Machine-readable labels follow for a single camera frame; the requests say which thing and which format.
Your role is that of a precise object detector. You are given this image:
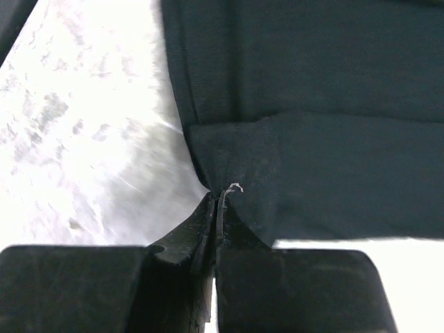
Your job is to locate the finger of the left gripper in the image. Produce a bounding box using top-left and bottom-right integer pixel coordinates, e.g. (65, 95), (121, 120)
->
(0, 0), (37, 65)

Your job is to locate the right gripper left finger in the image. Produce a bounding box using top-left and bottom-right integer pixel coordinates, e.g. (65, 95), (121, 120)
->
(1, 195), (216, 332)

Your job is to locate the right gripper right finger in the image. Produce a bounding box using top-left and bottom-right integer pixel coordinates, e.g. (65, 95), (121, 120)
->
(215, 189), (397, 332)

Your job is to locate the black t shirt blue logo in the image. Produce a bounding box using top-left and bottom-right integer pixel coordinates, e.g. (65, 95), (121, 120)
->
(161, 1), (443, 244)

